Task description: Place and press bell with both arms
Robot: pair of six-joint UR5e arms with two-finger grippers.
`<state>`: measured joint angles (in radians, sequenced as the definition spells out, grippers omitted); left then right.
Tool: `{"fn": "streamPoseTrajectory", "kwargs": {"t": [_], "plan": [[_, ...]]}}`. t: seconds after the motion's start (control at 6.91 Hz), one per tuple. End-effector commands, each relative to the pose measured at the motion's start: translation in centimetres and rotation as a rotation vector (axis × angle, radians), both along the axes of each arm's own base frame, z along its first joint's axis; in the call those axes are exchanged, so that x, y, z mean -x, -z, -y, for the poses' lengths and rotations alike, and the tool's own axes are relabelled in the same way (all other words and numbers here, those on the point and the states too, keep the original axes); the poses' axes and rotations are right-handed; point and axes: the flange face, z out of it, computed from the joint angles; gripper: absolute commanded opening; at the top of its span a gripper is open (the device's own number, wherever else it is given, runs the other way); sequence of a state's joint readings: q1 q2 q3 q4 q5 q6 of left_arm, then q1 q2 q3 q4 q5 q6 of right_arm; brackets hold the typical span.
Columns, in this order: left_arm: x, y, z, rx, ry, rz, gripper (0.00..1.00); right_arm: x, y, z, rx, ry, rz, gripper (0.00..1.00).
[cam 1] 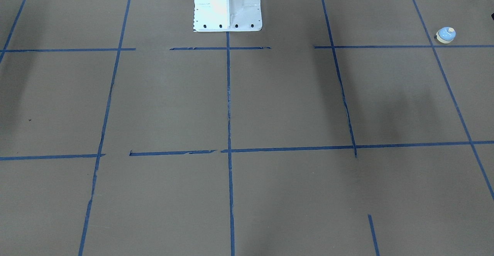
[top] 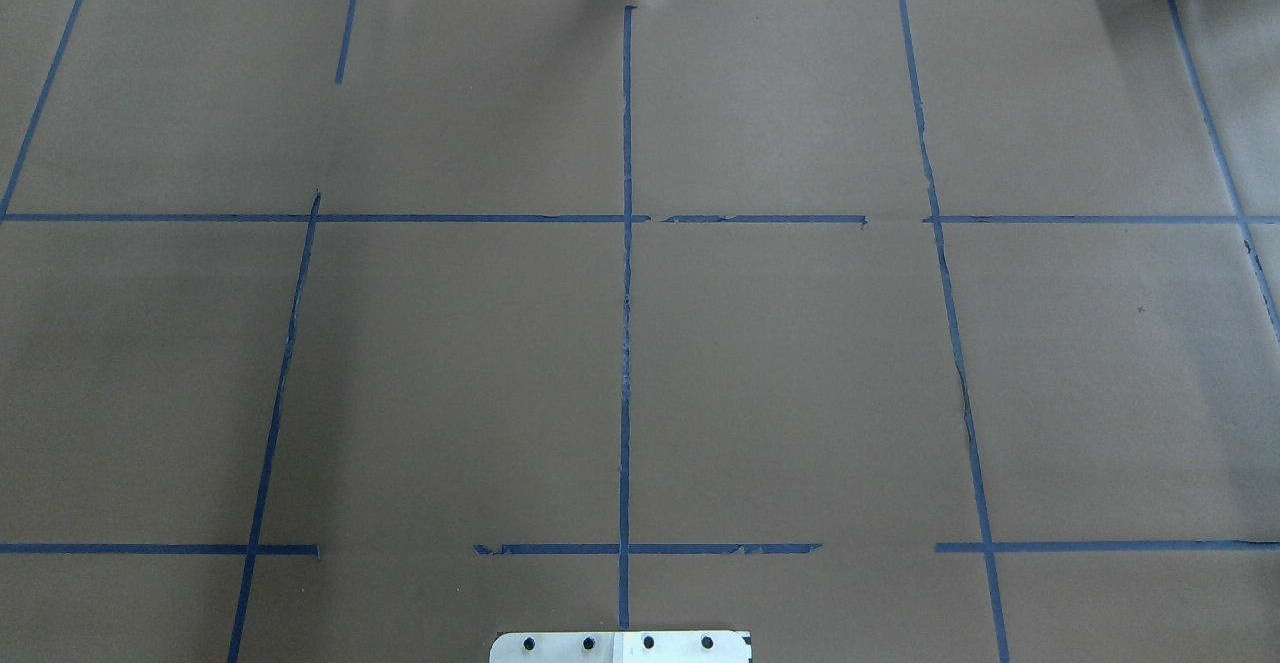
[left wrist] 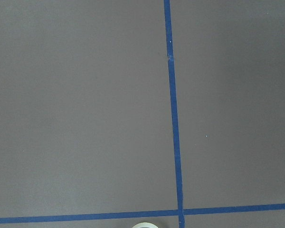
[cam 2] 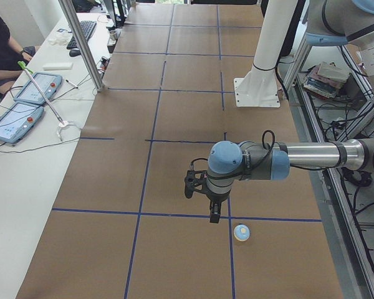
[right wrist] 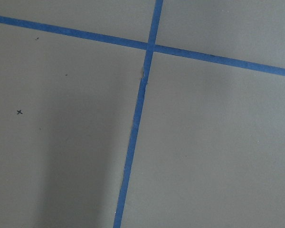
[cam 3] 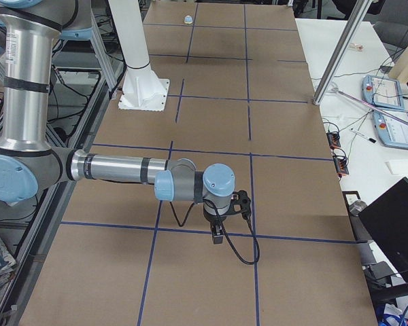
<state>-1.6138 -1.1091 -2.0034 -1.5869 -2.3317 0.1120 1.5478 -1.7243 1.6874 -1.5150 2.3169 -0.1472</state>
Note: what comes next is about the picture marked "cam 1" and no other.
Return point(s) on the blue and cream bell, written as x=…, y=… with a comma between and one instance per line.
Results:
x=445, y=35

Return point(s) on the white camera mast pedestal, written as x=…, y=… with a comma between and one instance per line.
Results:
x=227, y=15

